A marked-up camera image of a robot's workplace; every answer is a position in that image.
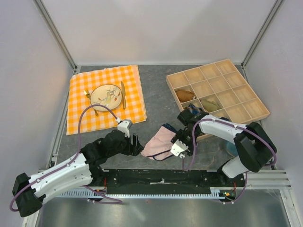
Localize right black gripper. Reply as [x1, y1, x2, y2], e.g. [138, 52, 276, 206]
[170, 129, 200, 157]

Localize pink underwear navy trim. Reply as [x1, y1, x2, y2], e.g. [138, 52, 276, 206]
[141, 123, 177, 161]

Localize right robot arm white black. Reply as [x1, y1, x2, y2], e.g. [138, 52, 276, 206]
[170, 110, 277, 186]

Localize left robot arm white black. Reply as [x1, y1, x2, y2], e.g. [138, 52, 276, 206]
[10, 130, 143, 218]

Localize striped rolled sock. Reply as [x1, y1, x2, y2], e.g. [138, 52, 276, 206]
[184, 104, 204, 115]

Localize olive rolled cloth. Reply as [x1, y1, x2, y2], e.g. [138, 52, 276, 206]
[200, 99, 221, 113]

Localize brown rolled cloth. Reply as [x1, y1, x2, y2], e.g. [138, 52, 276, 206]
[176, 89, 196, 102]

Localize blue ceramic bowl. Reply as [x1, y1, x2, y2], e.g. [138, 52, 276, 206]
[225, 141, 238, 157]

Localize wooden compartment tray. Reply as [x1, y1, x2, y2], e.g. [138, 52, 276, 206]
[166, 59, 270, 124]

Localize beige floral plate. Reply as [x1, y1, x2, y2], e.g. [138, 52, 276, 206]
[91, 84, 122, 110]

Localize gold knife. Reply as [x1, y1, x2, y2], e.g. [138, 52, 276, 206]
[121, 81, 126, 109]

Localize gold fork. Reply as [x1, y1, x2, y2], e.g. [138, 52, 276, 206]
[83, 89, 98, 116]

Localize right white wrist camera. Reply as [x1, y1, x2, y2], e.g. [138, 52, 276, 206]
[170, 140, 190, 158]

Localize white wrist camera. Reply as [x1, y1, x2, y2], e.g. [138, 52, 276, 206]
[170, 140, 190, 158]
[116, 118, 133, 138]

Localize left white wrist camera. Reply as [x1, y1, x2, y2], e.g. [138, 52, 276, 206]
[116, 118, 133, 138]

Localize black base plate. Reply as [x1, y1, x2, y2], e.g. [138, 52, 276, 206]
[90, 169, 244, 196]

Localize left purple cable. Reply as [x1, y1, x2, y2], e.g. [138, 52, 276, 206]
[9, 105, 119, 212]

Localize white slotted cable duct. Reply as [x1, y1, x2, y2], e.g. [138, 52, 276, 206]
[56, 188, 225, 200]

